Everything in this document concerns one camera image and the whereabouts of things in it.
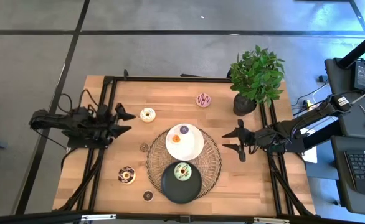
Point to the pink iced donut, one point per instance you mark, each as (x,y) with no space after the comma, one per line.
(199,102)

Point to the green leafy plant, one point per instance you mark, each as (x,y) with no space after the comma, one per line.
(257,74)

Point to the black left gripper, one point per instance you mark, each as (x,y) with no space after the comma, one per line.
(107,123)

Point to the white plate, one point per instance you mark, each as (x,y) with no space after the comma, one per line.
(188,149)

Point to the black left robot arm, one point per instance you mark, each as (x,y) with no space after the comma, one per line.
(64,123)

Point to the chocolate iced donut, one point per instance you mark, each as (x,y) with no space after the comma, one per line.
(121,179)

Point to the purple mini donut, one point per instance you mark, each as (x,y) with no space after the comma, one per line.
(186,131)

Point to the round woven placemat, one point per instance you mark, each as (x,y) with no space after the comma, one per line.
(213,161)

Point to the black pole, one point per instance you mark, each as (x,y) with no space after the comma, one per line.
(361,46)

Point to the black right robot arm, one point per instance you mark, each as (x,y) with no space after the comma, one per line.
(297,124)

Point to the black desk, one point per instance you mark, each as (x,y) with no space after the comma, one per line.
(353,199)

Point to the black plant pot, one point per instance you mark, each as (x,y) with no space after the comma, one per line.
(241,107)

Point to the white iced sprinkled donut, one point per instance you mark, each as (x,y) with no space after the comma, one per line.
(143,117)

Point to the black aluminium table frame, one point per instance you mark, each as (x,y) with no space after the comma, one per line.
(170,79)

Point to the dark grey plate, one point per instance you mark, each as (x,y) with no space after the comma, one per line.
(179,191)

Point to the green iced donut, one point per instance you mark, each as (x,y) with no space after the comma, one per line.
(178,175)

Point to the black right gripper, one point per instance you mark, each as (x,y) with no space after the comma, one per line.
(249,140)

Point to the orange mini donut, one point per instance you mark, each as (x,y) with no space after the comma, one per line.
(173,140)

